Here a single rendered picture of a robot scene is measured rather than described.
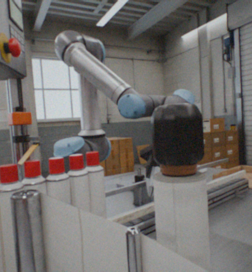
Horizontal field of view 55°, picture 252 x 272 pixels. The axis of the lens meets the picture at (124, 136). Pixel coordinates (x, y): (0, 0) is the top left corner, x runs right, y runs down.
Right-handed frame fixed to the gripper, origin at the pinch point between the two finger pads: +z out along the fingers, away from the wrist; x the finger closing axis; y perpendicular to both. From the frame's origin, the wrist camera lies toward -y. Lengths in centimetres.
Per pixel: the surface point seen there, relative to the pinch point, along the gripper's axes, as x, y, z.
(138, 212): -6.8, 4.8, 6.8
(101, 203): -17.9, 2.4, 7.9
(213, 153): 308, -178, -131
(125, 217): -10.7, 4.8, 9.2
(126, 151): 196, -271, -83
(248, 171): 79, -8, -35
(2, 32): -54, 0, -17
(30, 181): -36.6, 1.6, 8.4
